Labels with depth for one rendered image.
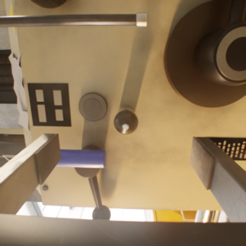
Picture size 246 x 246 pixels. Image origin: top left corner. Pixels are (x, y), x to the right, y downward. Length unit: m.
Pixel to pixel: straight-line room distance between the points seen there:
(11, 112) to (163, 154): 0.98
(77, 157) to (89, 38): 0.17
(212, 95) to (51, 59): 0.25
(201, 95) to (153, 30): 0.12
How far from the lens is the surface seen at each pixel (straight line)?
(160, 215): 3.29
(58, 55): 0.30
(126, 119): 0.22
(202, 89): 0.28
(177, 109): 0.30
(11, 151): 1.28
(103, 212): 0.35
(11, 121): 1.19
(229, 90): 0.30
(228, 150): 0.36
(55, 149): 0.16
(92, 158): 0.25
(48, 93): 0.31
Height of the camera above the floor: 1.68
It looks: 2 degrees up
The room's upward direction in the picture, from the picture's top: 89 degrees counter-clockwise
